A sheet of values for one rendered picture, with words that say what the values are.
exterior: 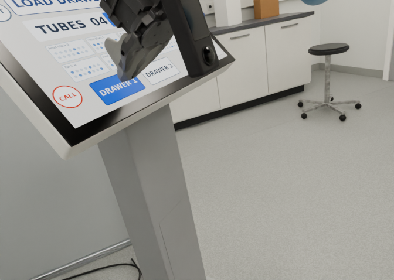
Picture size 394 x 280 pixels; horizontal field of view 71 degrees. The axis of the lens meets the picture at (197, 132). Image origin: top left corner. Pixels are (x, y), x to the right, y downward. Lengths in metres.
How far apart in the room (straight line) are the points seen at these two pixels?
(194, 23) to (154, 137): 0.37
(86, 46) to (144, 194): 0.35
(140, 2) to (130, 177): 0.42
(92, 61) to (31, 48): 0.09
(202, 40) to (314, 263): 1.24
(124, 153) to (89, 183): 0.80
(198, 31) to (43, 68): 0.24
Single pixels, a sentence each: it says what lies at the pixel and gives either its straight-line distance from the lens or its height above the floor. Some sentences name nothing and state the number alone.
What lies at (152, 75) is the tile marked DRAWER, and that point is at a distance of 0.54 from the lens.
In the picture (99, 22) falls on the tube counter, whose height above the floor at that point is 1.11.
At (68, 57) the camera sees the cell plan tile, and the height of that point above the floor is 1.06.
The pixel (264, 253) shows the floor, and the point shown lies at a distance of 1.47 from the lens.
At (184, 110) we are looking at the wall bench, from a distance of 2.80.
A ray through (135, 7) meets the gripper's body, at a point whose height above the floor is 1.11.
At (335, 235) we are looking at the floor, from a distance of 1.59.
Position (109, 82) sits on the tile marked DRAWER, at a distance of 0.49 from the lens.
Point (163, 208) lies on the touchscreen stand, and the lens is 0.75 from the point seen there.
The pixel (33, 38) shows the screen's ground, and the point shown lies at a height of 1.10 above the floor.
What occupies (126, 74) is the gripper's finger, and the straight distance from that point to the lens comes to 0.44.
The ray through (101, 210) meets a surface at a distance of 1.52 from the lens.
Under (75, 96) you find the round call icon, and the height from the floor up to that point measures 1.01.
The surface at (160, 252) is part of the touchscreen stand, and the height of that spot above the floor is 0.54.
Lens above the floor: 1.10
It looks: 23 degrees down
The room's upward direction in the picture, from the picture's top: 10 degrees counter-clockwise
